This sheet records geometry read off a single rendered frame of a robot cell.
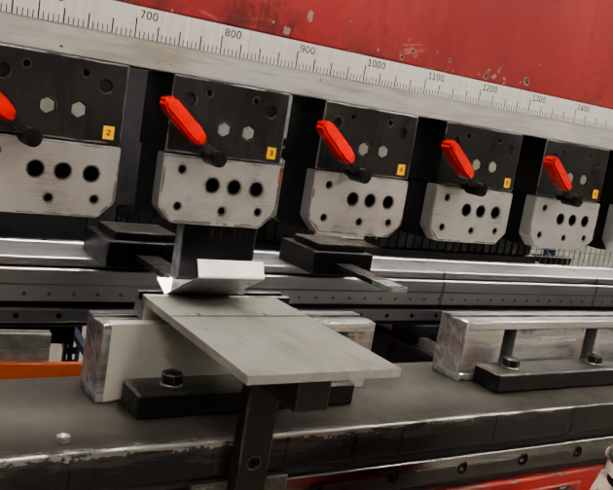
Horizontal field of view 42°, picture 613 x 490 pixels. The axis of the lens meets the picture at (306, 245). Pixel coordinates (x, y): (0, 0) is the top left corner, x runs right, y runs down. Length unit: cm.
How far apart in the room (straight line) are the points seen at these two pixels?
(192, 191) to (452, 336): 53
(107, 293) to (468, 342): 55
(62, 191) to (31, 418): 25
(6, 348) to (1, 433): 176
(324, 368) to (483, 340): 53
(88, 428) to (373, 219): 44
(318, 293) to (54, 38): 71
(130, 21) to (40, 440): 44
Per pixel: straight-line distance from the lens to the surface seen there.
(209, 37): 93
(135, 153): 149
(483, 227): 120
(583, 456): 136
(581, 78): 131
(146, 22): 90
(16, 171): 87
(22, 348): 266
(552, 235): 131
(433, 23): 110
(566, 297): 183
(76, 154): 88
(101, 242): 118
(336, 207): 103
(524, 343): 136
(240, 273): 93
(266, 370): 76
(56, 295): 121
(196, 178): 93
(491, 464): 121
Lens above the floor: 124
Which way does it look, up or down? 9 degrees down
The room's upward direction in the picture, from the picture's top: 9 degrees clockwise
